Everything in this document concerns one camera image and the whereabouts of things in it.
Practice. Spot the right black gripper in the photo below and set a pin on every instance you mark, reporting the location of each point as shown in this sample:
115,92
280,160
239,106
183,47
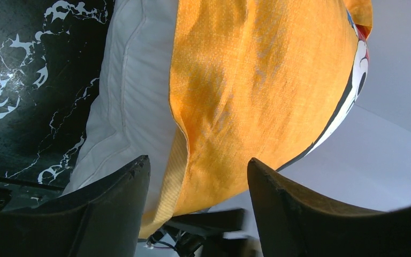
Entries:
202,234

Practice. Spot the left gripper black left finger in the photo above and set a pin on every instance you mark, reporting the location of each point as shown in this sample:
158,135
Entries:
100,219

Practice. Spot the orange printed pillowcase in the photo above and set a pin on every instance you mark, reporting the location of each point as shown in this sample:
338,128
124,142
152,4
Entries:
265,79

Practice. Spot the white pillow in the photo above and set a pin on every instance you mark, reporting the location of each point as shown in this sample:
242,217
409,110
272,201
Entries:
131,115

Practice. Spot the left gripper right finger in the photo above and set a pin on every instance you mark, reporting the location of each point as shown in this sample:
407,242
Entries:
293,220

